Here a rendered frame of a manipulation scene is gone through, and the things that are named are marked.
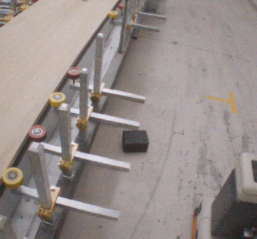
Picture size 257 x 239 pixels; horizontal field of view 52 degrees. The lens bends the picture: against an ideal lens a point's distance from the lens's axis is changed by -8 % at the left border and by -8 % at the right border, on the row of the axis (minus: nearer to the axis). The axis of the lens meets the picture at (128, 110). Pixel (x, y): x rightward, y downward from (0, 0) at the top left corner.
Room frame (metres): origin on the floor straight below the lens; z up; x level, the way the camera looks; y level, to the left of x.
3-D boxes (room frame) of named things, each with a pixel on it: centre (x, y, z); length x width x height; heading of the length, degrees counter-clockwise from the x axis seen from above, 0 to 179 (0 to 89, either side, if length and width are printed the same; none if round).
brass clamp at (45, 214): (0.53, 0.24, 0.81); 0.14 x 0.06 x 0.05; 176
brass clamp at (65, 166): (0.78, 0.23, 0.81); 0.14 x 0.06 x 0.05; 176
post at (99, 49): (1.26, 0.19, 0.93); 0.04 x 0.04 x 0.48; 86
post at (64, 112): (0.76, 0.23, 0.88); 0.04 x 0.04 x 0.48; 86
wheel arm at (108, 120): (1.04, 0.15, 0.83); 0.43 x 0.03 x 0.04; 86
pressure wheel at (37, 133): (0.81, 0.37, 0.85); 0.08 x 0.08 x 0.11
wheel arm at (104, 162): (0.79, 0.17, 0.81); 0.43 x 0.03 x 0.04; 86
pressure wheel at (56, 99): (1.06, 0.35, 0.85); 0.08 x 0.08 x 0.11
